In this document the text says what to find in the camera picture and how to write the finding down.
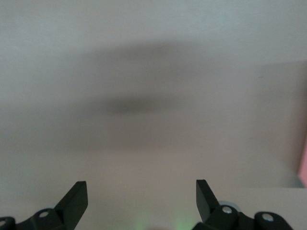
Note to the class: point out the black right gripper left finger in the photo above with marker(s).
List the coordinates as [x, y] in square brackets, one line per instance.
[72, 206]

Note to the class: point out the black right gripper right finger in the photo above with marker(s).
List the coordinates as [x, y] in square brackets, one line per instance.
[206, 203]

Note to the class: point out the pink box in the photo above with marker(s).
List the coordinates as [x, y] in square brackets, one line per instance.
[304, 167]

